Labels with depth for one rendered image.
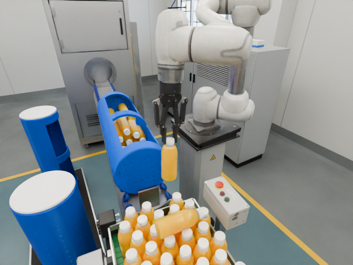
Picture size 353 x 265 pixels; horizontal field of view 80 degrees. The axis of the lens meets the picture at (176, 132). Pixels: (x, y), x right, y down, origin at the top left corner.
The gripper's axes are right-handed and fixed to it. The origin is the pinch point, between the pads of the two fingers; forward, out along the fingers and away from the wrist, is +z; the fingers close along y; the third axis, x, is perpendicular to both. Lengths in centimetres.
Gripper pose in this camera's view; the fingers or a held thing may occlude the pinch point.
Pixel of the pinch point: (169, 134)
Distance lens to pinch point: 80.7
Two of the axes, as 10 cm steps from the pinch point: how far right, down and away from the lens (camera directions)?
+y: -9.2, 1.4, -3.6
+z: -0.3, 9.0, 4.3
